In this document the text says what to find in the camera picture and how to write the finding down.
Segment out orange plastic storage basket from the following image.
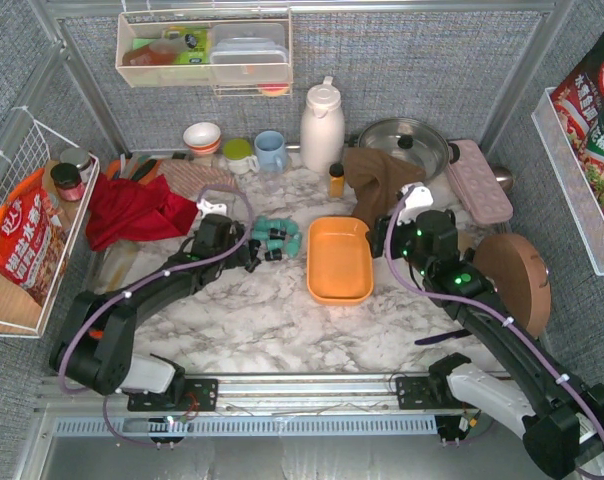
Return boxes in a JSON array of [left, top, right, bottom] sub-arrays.
[[306, 216, 374, 306]]

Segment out brown cork mat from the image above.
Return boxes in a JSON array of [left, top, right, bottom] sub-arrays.
[[457, 230, 477, 256]]

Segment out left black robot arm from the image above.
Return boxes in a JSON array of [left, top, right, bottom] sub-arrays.
[[49, 214, 250, 404]]

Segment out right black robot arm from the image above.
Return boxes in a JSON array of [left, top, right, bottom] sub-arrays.
[[367, 210, 604, 479]]

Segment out black coffee capsule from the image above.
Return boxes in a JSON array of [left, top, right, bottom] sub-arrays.
[[245, 257, 261, 273]]

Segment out striped beige cloth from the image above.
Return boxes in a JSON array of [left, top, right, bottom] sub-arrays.
[[158, 159, 236, 199]]

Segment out pink egg tray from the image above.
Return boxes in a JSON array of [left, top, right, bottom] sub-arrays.
[[445, 140, 513, 225]]

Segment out teal capsule right edge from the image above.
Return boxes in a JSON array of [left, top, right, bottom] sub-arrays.
[[285, 232, 302, 258]]

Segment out brown towel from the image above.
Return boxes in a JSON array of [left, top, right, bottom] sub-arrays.
[[342, 147, 426, 230]]

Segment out green lidded white cup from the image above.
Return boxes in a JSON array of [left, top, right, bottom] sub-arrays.
[[222, 138, 260, 175]]

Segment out white orange striped bowl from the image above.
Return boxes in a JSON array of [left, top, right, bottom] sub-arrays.
[[183, 122, 221, 156]]

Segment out round wooden board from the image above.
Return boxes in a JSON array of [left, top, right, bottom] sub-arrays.
[[473, 233, 551, 338]]

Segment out steel pot with lid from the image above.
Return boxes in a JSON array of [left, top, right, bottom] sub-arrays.
[[356, 118, 461, 183]]

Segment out red cloth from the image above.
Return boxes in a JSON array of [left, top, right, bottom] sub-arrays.
[[85, 174, 198, 252]]

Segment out blue mug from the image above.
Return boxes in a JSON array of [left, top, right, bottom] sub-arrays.
[[254, 130, 289, 173]]

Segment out orange spice bottle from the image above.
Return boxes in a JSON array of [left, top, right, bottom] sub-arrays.
[[328, 162, 345, 198]]

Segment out white thermos jug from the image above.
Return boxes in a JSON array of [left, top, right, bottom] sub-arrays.
[[300, 76, 345, 174]]

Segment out silver lidded jar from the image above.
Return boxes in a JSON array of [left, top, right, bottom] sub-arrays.
[[60, 147, 93, 183]]

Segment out dark lidded jar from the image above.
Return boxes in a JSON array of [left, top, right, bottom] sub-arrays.
[[50, 163, 85, 202]]

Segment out clear plastic food containers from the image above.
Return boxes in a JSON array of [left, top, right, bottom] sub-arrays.
[[208, 22, 289, 85]]

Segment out red seasoning bag left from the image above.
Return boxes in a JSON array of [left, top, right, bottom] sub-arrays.
[[0, 168, 66, 306]]

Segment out green drink bottle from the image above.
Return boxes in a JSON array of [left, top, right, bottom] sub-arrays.
[[162, 26, 211, 65]]

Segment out red seasoning bags right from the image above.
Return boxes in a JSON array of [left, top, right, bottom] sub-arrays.
[[550, 31, 604, 215]]

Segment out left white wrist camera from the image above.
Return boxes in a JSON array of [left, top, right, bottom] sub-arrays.
[[196, 198, 228, 217]]

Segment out purple spatula handle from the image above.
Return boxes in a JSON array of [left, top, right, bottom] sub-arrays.
[[414, 329, 471, 346]]

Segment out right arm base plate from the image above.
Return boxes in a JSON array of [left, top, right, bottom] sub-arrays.
[[394, 376, 458, 410]]

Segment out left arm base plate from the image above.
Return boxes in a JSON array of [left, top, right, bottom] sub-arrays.
[[127, 378, 219, 413]]

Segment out white wire basket right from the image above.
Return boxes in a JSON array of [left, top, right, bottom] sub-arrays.
[[531, 87, 604, 277]]

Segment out white wire basket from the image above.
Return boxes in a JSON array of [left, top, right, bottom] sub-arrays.
[[531, 87, 604, 277], [0, 106, 100, 338]]

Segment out cream wall storage rack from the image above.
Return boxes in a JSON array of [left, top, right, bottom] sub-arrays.
[[115, 8, 293, 97]]

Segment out white wire basket left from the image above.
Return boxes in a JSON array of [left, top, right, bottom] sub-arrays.
[[0, 106, 100, 338]]

